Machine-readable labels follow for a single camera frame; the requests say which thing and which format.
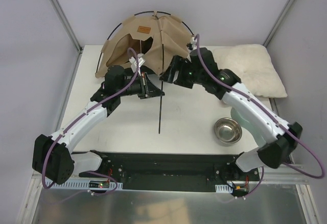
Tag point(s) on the steel pet bowl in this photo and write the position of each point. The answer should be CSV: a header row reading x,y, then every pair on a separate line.
x,y
228,130

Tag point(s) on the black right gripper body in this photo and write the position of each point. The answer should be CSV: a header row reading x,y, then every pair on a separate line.
x,y
176,69

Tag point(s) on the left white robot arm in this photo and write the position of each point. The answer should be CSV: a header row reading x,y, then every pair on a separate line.
x,y
53,155

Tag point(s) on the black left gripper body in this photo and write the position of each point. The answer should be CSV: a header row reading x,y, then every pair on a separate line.
x,y
144,86

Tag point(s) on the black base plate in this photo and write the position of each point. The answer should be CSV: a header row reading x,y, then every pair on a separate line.
x,y
173,172

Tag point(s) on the green double pet bowl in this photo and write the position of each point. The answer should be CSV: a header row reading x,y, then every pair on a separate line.
x,y
244,123

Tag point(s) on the beige fabric pet tent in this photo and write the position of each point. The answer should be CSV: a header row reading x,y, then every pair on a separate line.
x,y
153,45

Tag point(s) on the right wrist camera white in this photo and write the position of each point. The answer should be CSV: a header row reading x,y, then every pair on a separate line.
x,y
193,43

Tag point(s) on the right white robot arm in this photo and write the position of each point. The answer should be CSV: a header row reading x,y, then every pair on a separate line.
x,y
278,138

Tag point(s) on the cream white pillow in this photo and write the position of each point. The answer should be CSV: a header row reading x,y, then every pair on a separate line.
x,y
253,65

